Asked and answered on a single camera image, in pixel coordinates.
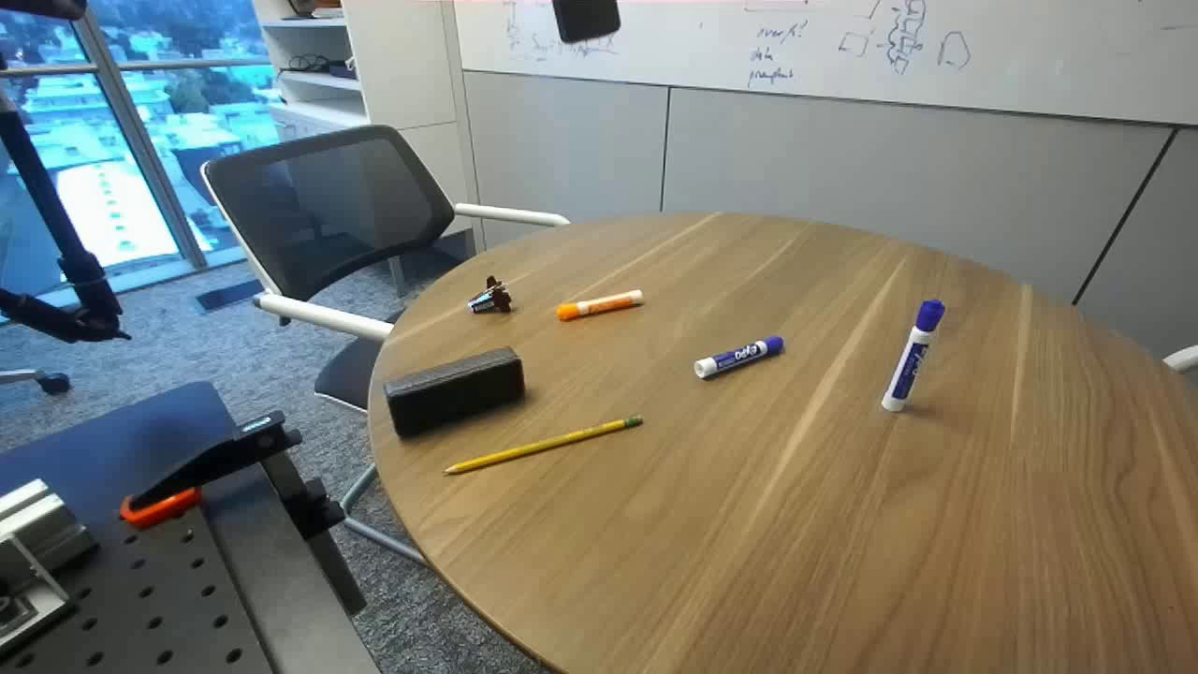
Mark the metal staple remover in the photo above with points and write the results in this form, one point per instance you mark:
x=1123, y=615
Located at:
x=492, y=301

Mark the black mesh office chair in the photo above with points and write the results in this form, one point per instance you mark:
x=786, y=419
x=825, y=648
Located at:
x=322, y=207

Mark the white wall shelf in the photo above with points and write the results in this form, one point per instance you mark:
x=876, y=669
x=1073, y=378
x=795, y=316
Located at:
x=313, y=80

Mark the blue white marker lying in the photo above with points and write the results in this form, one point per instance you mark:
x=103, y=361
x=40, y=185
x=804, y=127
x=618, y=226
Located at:
x=739, y=358

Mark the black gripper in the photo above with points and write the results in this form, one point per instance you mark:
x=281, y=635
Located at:
x=585, y=16

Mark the whiteboard with blue writing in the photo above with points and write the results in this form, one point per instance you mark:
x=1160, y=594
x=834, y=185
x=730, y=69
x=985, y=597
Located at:
x=1060, y=60

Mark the black whiteboard eraser block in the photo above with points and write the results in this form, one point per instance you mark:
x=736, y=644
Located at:
x=449, y=391

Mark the orange highlighter marker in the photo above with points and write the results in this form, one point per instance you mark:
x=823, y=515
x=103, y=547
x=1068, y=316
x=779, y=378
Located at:
x=604, y=304

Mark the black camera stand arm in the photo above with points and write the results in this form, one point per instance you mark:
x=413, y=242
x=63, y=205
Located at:
x=56, y=237

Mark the blue white marker standing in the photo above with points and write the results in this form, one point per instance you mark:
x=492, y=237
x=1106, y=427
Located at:
x=910, y=361

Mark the yellow pencil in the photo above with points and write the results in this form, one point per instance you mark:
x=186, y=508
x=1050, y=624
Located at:
x=544, y=443

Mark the black perforated mounting table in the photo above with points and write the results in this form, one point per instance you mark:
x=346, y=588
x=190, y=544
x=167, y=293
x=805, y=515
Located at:
x=161, y=602

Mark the silver aluminium bracket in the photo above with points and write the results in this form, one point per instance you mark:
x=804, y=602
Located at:
x=40, y=524

